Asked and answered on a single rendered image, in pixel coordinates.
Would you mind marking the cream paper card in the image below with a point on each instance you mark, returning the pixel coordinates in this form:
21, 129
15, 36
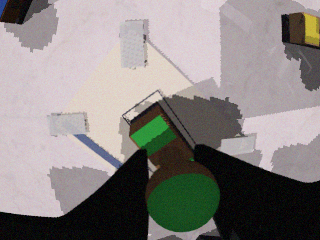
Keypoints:
131, 78

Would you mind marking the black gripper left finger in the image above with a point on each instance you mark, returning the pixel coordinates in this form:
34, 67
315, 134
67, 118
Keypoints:
116, 211

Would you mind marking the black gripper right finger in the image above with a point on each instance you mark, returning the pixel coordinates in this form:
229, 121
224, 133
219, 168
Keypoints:
256, 204

